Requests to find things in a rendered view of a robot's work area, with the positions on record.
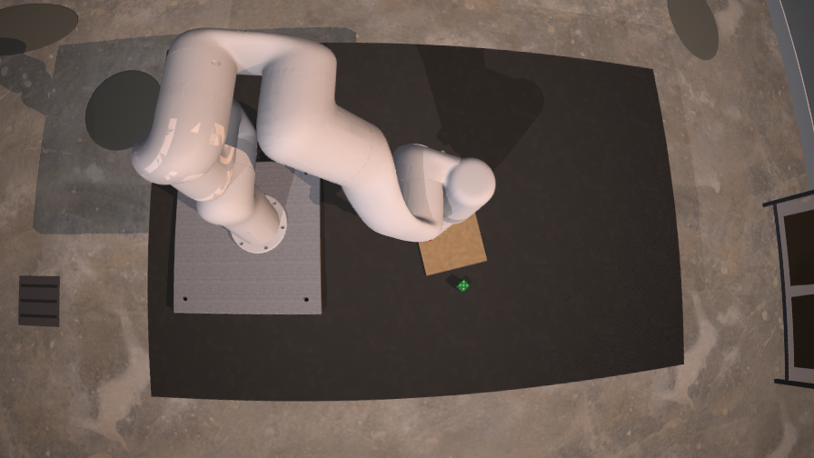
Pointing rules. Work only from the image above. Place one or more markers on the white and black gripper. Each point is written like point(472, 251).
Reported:
point(445, 226)

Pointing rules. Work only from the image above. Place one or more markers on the tan square mat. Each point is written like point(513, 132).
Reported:
point(459, 245)

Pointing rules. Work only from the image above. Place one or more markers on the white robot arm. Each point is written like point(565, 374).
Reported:
point(299, 125)

